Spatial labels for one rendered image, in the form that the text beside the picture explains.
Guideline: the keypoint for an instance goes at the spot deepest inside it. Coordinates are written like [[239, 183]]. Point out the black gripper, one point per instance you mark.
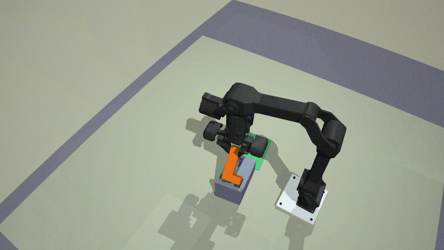
[[255, 146]]

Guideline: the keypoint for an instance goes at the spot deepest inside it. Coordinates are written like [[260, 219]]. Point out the orange l-shaped part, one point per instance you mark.
[[230, 167]]

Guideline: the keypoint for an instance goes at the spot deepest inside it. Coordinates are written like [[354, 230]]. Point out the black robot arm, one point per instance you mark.
[[242, 101]]

